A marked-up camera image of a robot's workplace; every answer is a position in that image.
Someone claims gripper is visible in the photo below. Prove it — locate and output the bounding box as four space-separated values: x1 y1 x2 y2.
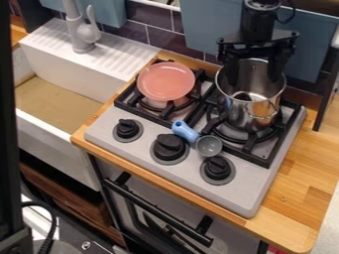
214 29 302 87

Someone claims silver pot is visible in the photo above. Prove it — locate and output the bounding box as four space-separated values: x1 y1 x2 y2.
213 57 289 134

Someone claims pink plate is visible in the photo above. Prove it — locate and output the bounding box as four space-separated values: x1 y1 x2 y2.
135 61 198 102

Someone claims blue and grey toy spoon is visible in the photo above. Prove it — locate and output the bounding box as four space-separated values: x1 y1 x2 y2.
170 119 226 159

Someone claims toy stove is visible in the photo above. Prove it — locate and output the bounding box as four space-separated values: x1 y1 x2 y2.
83 59 309 219

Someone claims tap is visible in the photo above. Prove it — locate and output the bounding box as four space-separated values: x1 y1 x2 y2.
60 0 104 55

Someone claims toy sink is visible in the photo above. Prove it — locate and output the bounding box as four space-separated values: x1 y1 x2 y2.
12 17 164 192

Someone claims black cable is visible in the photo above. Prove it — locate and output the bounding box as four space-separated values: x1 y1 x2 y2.
20 200 60 254

